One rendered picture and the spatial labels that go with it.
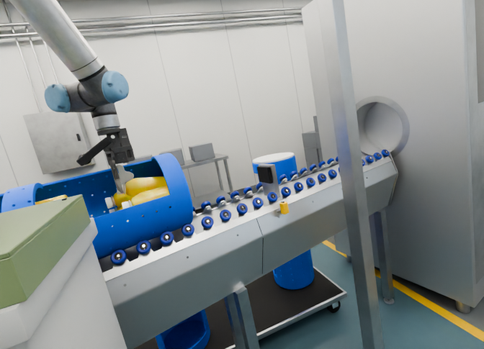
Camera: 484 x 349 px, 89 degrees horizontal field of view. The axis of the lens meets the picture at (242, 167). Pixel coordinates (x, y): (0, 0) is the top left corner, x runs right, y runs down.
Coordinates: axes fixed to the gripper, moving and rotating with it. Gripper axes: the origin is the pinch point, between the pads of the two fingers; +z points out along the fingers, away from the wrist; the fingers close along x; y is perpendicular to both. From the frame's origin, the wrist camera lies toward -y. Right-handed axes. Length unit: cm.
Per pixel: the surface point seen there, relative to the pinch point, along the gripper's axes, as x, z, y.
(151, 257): -10.7, 22.9, 3.3
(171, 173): -11.1, -1.9, 16.0
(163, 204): -13.5, 6.4, 10.8
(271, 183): -2, 16, 60
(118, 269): -10.4, 22.4, -6.4
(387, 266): -8, 88, 129
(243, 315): -8, 63, 30
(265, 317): 23, 100, 56
